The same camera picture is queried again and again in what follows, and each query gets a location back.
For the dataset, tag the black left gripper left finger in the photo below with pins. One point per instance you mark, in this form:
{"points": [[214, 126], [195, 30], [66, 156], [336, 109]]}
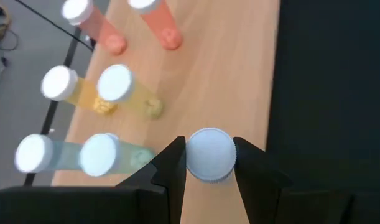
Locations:
{"points": [[174, 174]]}

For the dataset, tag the wooden shelf black metal frame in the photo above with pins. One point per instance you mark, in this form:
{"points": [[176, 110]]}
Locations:
{"points": [[208, 77]]}

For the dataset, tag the teal pill bottle white cap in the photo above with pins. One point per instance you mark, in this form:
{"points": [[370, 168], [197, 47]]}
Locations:
{"points": [[211, 154], [98, 154], [34, 153]]}

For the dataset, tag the orange pill bottle white cap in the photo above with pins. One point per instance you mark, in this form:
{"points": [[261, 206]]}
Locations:
{"points": [[99, 31], [161, 28]]}

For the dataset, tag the yellow pill bottle white cap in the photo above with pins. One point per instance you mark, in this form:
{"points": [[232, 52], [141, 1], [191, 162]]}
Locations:
{"points": [[115, 82], [59, 82]]}

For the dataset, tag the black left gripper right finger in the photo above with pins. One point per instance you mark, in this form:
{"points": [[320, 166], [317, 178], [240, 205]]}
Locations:
{"points": [[258, 180]]}

